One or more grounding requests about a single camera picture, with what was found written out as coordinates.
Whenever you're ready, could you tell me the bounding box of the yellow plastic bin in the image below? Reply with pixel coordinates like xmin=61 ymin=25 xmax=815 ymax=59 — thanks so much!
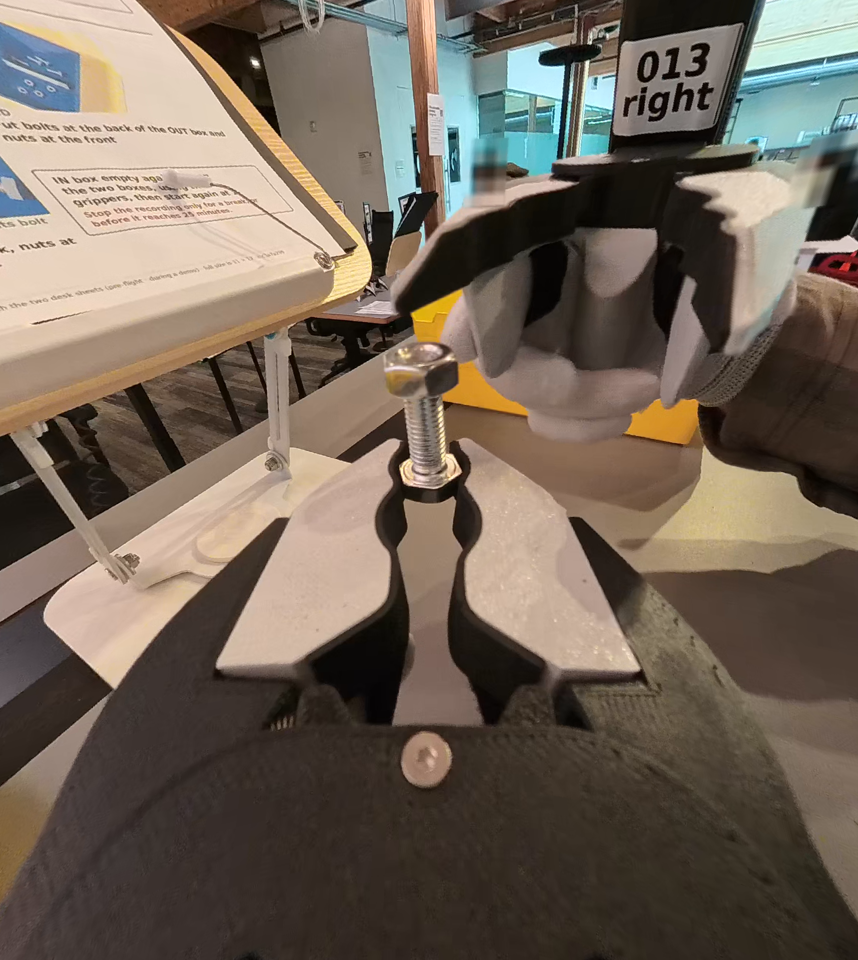
xmin=412 ymin=294 xmax=701 ymax=445

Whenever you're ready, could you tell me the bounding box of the black round-top pole stand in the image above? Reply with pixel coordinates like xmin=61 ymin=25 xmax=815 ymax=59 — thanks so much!
xmin=539 ymin=42 xmax=604 ymax=155

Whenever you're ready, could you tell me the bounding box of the printed instruction sheet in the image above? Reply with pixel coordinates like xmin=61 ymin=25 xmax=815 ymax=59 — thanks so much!
xmin=0 ymin=0 xmax=337 ymax=429

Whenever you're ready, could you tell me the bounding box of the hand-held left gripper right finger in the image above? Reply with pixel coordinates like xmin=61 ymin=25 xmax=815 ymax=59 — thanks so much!
xmin=450 ymin=438 xmax=641 ymax=726

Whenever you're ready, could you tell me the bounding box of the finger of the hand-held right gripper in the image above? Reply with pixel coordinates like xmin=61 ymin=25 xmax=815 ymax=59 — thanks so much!
xmin=390 ymin=174 xmax=604 ymax=318
xmin=665 ymin=168 xmax=806 ymax=355

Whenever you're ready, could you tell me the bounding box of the wire page holder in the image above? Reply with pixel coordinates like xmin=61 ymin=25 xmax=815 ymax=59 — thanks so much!
xmin=166 ymin=168 xmax=334 ymax=270

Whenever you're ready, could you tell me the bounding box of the wooden pillar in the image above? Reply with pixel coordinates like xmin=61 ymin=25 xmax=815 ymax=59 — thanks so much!
xmin=405 ymin=0 xmax=451 ymax=237

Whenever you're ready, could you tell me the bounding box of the silver hex bolt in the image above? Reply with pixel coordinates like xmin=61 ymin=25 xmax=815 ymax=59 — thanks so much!
xmin=382 ymin=342 xmax=460 ymax=470

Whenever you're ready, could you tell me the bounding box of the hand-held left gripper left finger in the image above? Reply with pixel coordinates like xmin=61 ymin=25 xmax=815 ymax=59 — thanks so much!
xmin=215 ymin=438 xmax=410 ymax=725

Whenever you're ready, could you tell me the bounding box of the instruction sheet on stand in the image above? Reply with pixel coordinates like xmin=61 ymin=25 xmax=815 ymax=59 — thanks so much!
xmin=0 ymin=0 xmax=373 ymax=687

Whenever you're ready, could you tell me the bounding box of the person's right hand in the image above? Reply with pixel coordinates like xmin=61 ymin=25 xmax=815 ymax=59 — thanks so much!
xmin=440 ymin=223 xmax=801 ymax=444

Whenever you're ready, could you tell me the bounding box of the silver hex nut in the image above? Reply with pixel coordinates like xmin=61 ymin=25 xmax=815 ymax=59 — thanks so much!
xmin=397 ymin=456 xmax=467 ymax=502

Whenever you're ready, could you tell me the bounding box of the red equipment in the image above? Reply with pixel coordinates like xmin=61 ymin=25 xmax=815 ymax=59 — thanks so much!
xmin=811 ymin=251 xmax=858 ymax=295

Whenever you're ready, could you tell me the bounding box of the person's right forearm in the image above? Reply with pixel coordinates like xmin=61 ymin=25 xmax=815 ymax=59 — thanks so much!
xmin=699 ymin=271 xmax=858 ymax=535

